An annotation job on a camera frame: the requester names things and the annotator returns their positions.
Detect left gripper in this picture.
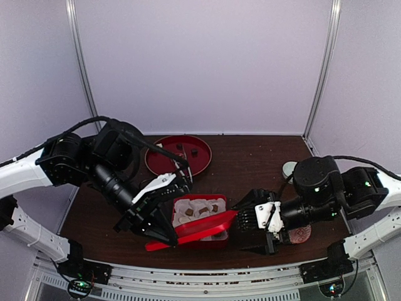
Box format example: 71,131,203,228
86,157,179,247

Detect red chocolate box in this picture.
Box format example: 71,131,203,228
172,194,229,250

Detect tan ridged chocolate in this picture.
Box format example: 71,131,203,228
185,208,194,216

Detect red box lid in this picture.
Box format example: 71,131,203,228
145,209,239,252

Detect tan square chocolate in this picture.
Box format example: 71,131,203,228
199,207,210,215

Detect metal serving tongs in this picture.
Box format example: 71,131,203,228
170,150,193,184

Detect round red tray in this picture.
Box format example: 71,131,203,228
144,134,213,178

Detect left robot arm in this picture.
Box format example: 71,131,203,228
1,116,193,278

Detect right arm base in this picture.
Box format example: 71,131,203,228
299,258,354,299

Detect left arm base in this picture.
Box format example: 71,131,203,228
52,260,112,300

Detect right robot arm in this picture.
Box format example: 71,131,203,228
232,156,400,255

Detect white paper cups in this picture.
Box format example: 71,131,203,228
172,198,226,228

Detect red patterned bowl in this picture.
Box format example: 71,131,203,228
288,225,312,245

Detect grey green bowl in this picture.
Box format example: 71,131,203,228
282,161,297,179

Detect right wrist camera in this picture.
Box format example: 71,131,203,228
254,201,284,234

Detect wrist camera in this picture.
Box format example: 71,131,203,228
254,201,284,234
132,173,177,204

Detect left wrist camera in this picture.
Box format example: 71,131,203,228
132,173,177,204

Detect front aluminium rail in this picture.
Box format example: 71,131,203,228
23,253,390,300

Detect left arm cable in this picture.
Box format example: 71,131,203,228
0,115,192,189

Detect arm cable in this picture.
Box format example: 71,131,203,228
0,115,192,189
331,155,401,182

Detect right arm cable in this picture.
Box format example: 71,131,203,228
331,155,401,182

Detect left aluminium post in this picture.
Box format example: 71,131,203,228
65,0,99,117

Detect aluminium post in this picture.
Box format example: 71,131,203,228
65,0,99,117
303,0,342,140

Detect right aluminium post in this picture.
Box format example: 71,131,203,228
303,0,342,140

